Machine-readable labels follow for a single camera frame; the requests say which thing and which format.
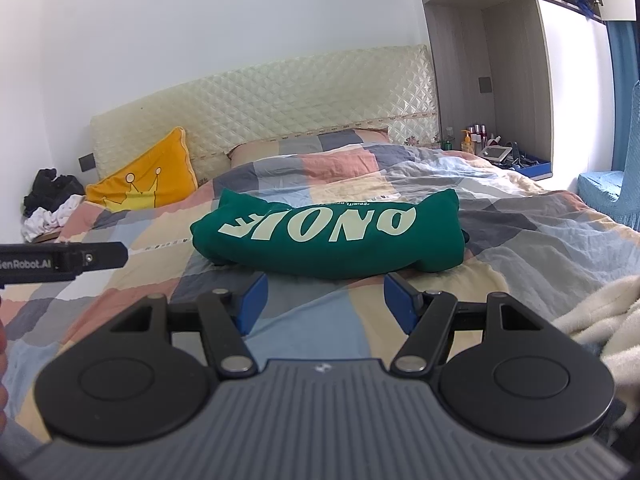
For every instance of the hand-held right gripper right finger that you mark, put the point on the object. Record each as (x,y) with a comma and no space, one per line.
(397,300)

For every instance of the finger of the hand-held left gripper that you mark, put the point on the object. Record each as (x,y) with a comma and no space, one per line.
(105,255)

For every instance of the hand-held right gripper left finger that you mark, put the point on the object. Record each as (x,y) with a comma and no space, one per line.
(256,300)

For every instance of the green sweatshirt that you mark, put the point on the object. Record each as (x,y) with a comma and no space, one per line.
(325,250)

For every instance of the black and white clothes pile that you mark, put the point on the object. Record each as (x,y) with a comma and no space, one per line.
(50,200)

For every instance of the dark clothes in cabinet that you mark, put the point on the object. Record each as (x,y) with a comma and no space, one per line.
(575,0)

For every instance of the cardboard box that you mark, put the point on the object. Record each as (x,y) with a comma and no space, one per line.
(42,236)

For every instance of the yellow crown pillow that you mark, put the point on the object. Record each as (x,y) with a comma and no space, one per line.
(150,175)

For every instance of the patchwork duvet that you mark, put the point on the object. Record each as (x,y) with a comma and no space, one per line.
(525,230)

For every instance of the checked bed pillow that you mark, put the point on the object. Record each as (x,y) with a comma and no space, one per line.
(310,142)

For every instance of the yellow pump bottle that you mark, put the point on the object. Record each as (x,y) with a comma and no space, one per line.
(467,144)

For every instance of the small white screen device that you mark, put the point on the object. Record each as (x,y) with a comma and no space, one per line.
(494,152)

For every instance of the blue tray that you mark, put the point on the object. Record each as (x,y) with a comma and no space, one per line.
(535,169)

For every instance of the cream quilted headboard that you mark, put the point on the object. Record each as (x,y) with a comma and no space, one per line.
(280,100)

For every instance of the white fluffy blanket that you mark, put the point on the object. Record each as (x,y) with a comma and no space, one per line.
(605,315)

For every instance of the blue covered chair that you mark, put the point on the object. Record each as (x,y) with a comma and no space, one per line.
(612,195)

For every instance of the grey wardrobe cabinet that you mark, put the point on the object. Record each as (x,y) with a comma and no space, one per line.
(520,70)

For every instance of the blue curtain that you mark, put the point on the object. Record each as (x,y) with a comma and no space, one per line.
(622,90)

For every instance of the dark grey wall switch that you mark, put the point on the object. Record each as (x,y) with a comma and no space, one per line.
(485,85)
(86,162)

